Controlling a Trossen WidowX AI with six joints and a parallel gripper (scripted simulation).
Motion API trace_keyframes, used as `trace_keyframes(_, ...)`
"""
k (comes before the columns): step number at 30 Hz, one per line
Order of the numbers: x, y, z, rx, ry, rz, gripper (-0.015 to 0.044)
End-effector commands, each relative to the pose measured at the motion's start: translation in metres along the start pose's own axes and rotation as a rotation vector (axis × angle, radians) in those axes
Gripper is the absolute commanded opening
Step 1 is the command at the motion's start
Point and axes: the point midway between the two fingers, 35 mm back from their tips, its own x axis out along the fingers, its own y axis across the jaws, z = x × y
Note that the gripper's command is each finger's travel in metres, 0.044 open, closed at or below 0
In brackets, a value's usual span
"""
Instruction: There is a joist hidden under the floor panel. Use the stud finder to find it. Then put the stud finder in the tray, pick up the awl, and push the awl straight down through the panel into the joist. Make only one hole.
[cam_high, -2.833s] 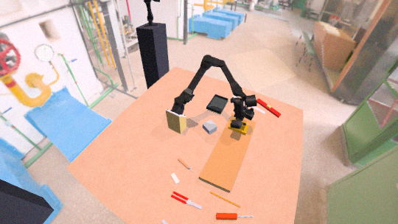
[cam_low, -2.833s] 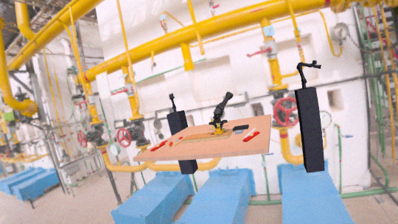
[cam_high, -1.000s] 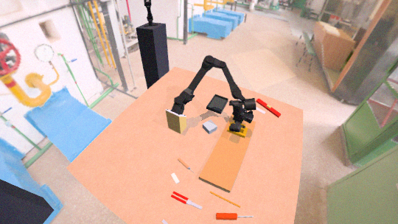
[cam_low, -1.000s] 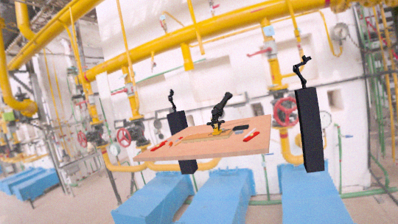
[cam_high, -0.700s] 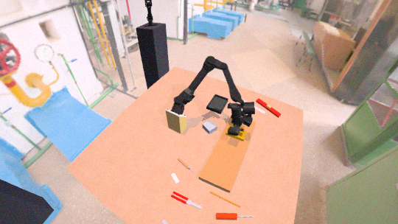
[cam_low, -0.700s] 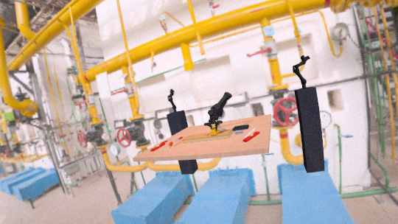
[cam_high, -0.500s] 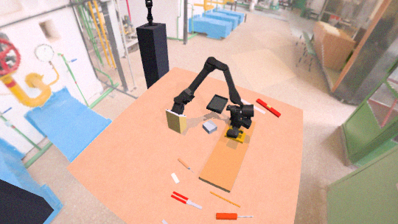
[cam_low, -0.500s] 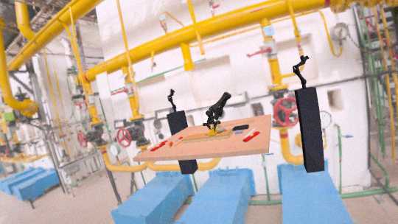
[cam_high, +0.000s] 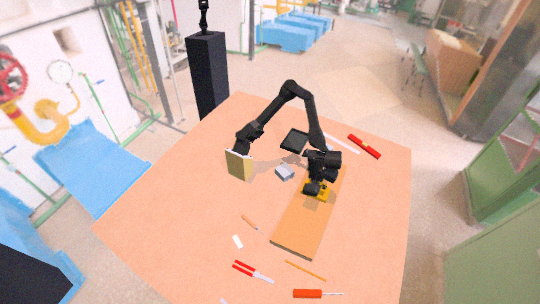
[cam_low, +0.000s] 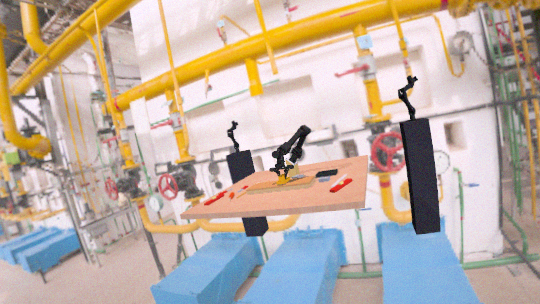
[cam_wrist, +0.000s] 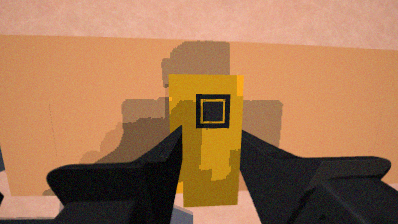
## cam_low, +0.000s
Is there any red flat bar with yellow center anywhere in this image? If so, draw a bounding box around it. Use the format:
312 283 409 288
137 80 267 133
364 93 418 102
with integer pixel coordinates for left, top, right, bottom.
330 179 352 192
204 194 225 205

